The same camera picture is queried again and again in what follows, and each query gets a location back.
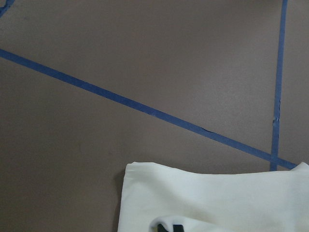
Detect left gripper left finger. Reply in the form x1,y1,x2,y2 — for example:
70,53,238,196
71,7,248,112
156,218,169,232

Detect brown paper table cover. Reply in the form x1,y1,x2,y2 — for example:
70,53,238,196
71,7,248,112
0,0,309,232

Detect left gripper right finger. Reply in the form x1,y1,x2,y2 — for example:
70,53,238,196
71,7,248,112
172,220,183,232

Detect cream long-sleeve cat shirt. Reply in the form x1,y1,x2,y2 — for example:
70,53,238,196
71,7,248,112
118,162,309,232

